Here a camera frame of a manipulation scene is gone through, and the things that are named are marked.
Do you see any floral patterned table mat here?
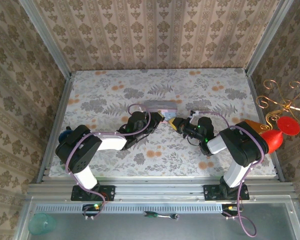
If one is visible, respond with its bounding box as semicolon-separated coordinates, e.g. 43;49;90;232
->
49;68;278;179

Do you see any red hourglass shaped object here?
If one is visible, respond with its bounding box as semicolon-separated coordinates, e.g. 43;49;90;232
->
259;115;300;155

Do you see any dark blue mug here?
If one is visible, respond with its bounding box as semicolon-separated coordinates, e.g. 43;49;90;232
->
58;125;74;145

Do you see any small black connector board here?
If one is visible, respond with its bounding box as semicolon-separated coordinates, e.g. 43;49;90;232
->
81;202;107;221
220;202;242;221

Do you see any grey metal bench plate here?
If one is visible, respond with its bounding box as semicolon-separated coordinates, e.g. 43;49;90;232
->
27;196;300;240

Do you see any teal translucent glass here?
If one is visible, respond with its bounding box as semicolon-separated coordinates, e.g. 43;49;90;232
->
27;212;57;236

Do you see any thin black cable loop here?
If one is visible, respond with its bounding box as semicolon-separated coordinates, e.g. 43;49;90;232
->
181;131;204;147

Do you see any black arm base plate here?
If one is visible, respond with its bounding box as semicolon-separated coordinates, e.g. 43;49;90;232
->
70;184;116;202
202;184;250;202

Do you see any aluminium mounting rail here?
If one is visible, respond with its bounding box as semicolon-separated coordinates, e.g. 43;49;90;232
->
27;175;297;202

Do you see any aluminium side rail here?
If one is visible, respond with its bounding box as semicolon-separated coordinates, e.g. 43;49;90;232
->
244;71;286;183
36;74;75;185

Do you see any grey slotted cable duct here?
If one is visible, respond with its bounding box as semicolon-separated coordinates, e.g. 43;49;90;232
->
35;202;225;214

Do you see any gold wire curl stand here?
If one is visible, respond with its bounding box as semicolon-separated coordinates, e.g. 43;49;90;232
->
255;79;300;131

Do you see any green handled ratchet wrench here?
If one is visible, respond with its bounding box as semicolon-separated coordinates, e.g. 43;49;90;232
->
142;210;181;222

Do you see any aluminium frame post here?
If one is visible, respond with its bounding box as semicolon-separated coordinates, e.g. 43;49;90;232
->
17;0;73;79
244;0;296;75

